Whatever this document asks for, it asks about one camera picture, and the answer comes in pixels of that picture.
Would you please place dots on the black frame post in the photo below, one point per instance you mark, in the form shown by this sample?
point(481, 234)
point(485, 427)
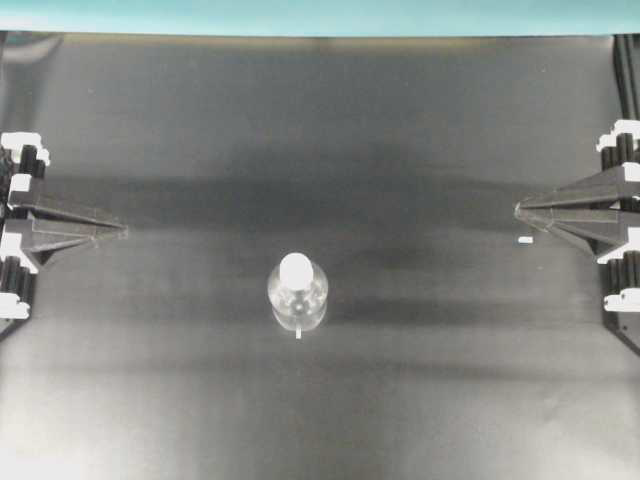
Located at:
point(626, 69)

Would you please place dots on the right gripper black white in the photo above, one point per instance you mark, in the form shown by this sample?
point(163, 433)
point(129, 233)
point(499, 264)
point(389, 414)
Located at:
point(611, 235)

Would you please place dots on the clear plastic bottle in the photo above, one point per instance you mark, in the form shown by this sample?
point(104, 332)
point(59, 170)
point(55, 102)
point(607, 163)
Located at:
point(299, 311)

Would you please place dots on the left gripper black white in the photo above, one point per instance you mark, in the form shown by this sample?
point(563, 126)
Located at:
point(24, 160)

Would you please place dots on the white bottle cap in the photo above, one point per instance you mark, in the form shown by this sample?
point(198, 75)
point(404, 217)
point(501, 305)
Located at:
point(296, 272)

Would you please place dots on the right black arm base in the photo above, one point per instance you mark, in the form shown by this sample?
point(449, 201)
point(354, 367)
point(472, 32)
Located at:
point(625, 327)

